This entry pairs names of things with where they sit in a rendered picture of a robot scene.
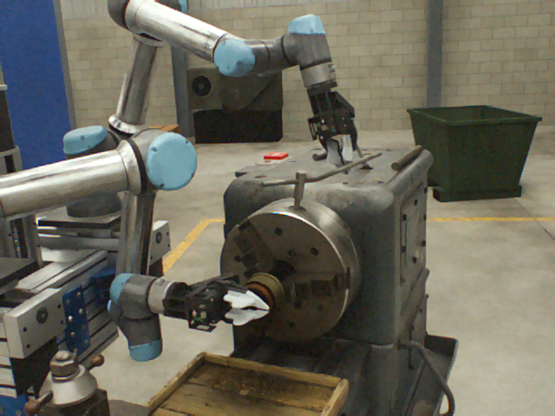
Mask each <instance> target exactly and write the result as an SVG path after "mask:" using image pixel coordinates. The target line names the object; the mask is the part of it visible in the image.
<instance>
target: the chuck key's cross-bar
mask: <svg viewBox="0 0 555 416"><path fill-rule="evenodd" d="M381 155H382V152H381V151H378V152H375V153H371V154H370V155H367V156H365V157H362V158H360V159H357V160H355V161H354V162H353V163H352V162H351V163H348V164H347V165H344V166H340V167H338V168H336V169H334V170H331V171H329V172H326V173H323V174H321V175H318V176H316V177H312V178H306V180H305V184H307V183H315V182H318V181H320V180H323V179H326V178H328V177H331V176H333V175H335V174H338V173H340V172H343V171H346V170H348V169H350V168H352V167H354V166H357V165H360V164H361V163H364V162H366V161H369V160H371V159H374V158H376V157H379V156H381ZM297 184H298V180H297V179H285V180H275V181H266V182H262V184H261V186H263V187H265V186H281V185H297Z"/></svg>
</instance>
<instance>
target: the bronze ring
mask: <svg viewBox="0 0 555 416"><path fill-rule="evenodd" d="M243 287H245V288H247V289H248V290H249V291H250V292H251V293H253V294H254V295H256V296H257V297H259V298H260V299H261V300H262V301H263V302H264V303H266V304H267V305H268V306H269V307H270V312H269V313H267V314H266V315H264V316H262V317H259V318H257V319H253V320H251V321H253V322H259V321H262V320H263V319H264V318H265V317H268V316H270V315H272V313H274V312H276V311H279V310H280V309H281V308H282V307H283V305H284V299H285V295H284V289H283V286H282V285H281V283H280V281H279V280H278V279H277V278H276V277H275V276H272V275H271V274H269V273H260V272H258V273H255V274H253V275H251V276H250V277H249V278H248V279H247V281H246V283H245V284H244V285H243Z"/></svg>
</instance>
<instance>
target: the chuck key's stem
mask: <svg viewBox="0 0 555 416"><path fill-rule="evenodd" d="M306 174H307V173H306V172H305V171H297V174H296V179H297V180H298V184H297V185H295V186H294V193H293V198H294V199H295V201H294V207H293V208H292V209H294V210H296V211H297V210H301V209H300V204H301V200H302V199H303V198H304V187H305V180H306Z"/></svg>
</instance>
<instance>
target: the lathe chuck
mask: <svg viewBox="0 0 555 416"><path fill-rule="evenodd" d="M292 206H294V201H283V202H277V203H273V204H271V205H267V206H266V207H264V208H262V209H260V210H259V211H256V212H255V213H253V214H251V215H250V216H249V217H248V218H246V219H245V220H243V221H242V222H241V223H240V224H237V225H236V226H235V227H234V228H233V229H232V230H230V232H229V235H228V236H227V238H226V240H225V242H224V245H223V248H222V251H221V256H220V275H222V274H225V273H228V272H234V273H235V274H237V275H239V284H240V285H241V286H243V285H244V284H245V283H246V281H247V278H246V277H245V275H244V274H243V272H245V271H246V270H247V269H246V268H245V266H244V265H243V264H242V262H241V261H240V259H239V258H240V257H242V256H243V254H242V252H241V251H240V249H239V248H238V246H237V245H236V244H235V242H234V241H233V239H232V238H233V237H235V236H236V235H237V234H239V233H240V230H239V229H238V227H239V226H240V225H242V224H244V223H245V222H246V221H248V220H250V222H251V224H252V225H253V227H254V228H255V230H256V231H257V232H258V234H259V235H260V237H261V238H263V240H264V242H265V243H266V245H267V246H268V248H269V249H270V251H271V254H272V255H273V256H274V258H275V259H276V260H283V261H285V262H287V263H289V264H290V265H292V266H293V267H294V269H295V270H296V271H297V272H341V273H345V272H347V271H348V274H349V287H348V288H346V289H339V290H338V291H337V292H336V293H335V294H334V295H333V296H332V297H328V296H313V297H312V298H311V299H310V300H303V299H296V300H295V301H294V302H293V303H291V302H284V305H283V307H282V308H281V309H280V310H279V311H276V312H274V314H273V316H272V320H271V323H270V325H269V327H268V329H267V331H266V333H265V335H266V336H268V337H270V338H272V339H274V340H277V341H284V342H305V341H311V340H314V339H316V338H318V337H320V336H322V335H324V334H325V333H327V332H328V331H329V330H331V329H332V328H333V327H334V326H335V325H336V323H337V322H338V320H339V319H340V318H341V316H342V315H343V313H344V312H345V310H346V309H348V307H349V306H350V304H351V303H352V300H353V298H354V296H355V293H356V290H357V286H358V281H359V266H358V261H357V256H356V252H355V250H356V249H355V247H354V245H353V243H352V241H351V240H350V238H349V235H348V234H347V232H346V231H345V230H344V229H343V228H342V227H341V226H340V225H339V224H338V223H337V222H336V221H335V220H334V219H333V218H332V217H330V216H329V215H328V214H326V213H325V212H323V211H321V210H319V209H317V208H316V207H315V206H312V205H308V204H305V203H301V204H300V207H301V208H303V209H304V211H293V210H291V209H290V207H292ZM269 274H271V275H272V276H275V277H276V278H277V279H278V280H279V281H280V282H281V281H282V280H283V279H284V276H283V275H282V273H280V271H279V268H278V265H277V266H276V267H275V268H273V269H272V270H271V272H269Z"/></svg>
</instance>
